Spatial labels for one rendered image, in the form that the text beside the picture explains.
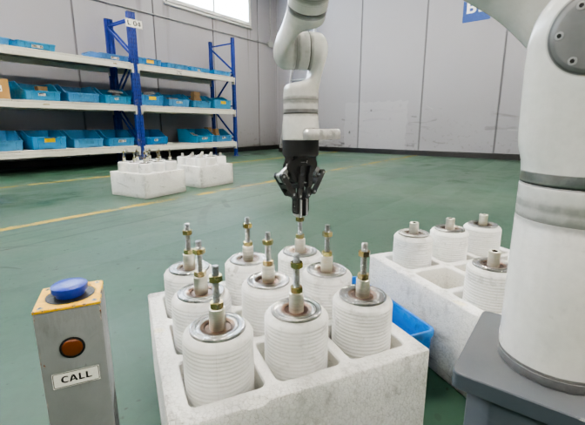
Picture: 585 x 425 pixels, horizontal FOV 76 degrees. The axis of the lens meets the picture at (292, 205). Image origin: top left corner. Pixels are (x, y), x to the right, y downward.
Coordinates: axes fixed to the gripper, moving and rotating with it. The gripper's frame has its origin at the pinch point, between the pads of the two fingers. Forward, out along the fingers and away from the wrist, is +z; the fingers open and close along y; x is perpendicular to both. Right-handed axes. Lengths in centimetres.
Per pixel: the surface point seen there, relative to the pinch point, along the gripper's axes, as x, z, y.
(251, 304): 8.4, 12.6, 19.5
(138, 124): -462, -20, -140
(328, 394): 26.3, 19.2, 19.7
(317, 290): 12.9, 12.1, 8.1
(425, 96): -279, -67, -564
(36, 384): -29, 35, 47
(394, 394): 29.9, 23.1, 8.7
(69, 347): 9.0, 8.7, 46.3
